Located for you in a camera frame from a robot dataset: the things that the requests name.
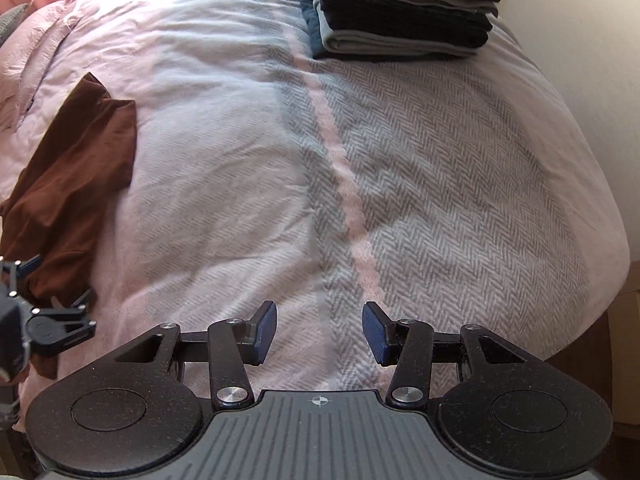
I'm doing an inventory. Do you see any brown long sleeve shirt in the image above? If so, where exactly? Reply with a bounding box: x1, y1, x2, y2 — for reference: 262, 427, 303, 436
0, 71, 138, 380

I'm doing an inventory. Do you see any pink pillow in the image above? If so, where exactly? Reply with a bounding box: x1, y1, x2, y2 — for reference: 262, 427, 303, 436
1, 1, 77, 131

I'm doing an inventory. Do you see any grey checked pillow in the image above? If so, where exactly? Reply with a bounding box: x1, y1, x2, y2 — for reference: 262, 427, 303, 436
0, 3, 29, 46

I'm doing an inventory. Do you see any grey folded garment bottom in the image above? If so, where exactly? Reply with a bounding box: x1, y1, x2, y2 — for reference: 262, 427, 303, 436
318, 11, 477, 58

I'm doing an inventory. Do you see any dark navy folded garment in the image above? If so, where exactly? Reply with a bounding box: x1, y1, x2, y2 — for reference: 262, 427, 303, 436
300, 0, 492, 60

